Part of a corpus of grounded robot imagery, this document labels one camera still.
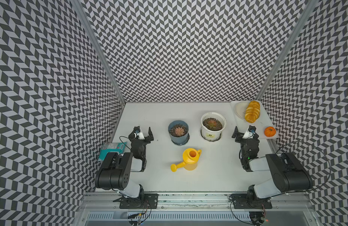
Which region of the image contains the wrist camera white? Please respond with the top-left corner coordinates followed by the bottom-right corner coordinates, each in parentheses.
top-left (243, 129), bottom-right (250, 139)
top-left (134, 126), bottom-right (144, 140)

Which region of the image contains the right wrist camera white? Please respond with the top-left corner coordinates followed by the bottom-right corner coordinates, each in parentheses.
top-left (243, 129), bottom-right (250, 139)

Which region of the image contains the small orange pumpkin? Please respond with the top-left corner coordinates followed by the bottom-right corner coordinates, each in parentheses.
top-left (264, 127), bottom-right (277, 137)

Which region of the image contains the yellow plastic watering can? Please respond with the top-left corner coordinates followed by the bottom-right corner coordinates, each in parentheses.
top-left (170, 148), bottom-right (202, 172)

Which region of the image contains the blue plastic flower pot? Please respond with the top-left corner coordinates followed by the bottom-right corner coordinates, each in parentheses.
top-left (168, 120), bottom-right (190, 146)

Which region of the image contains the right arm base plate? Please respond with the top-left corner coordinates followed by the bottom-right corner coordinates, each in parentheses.
top-left (229, 193), bottom-right (273, 210)

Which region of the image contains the green red succulent plant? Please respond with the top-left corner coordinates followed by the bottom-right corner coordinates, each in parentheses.
top-left (207, 118), bottom-right (221, 131)

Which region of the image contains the white cutting board tray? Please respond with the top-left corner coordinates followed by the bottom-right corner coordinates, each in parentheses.
top-left (230, 100), bottom-right (278, 139)

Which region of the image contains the white plastic flower pot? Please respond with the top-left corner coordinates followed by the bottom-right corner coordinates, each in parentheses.
top-left (200, 112), bottom-right (227, 142)

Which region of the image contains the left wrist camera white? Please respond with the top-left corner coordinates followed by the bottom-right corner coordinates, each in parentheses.
top-left (134, 126), bottom-right (144, 140)

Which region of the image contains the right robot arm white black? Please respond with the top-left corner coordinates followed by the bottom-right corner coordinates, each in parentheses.
top-left (232, 126), bottom-right (313, 209)

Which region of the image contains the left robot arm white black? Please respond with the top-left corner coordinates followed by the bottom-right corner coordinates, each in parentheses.
top-left (95, 126), bottom-right (154, 208)

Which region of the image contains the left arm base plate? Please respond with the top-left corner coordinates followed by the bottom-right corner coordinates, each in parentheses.
top-left (119, 193), bottom-right (159, 209)

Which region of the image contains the pink succulent plant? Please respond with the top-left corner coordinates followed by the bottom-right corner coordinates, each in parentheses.
top-left (174, 127), bottom-right (185, 137)

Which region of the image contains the teal tissue packet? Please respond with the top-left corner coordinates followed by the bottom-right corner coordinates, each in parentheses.
top-left (98, 142), bottom-right (127, 162)

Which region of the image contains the white round plate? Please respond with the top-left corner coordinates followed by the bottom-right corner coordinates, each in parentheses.
top-left (234, 102), bottom-right (249, 120)

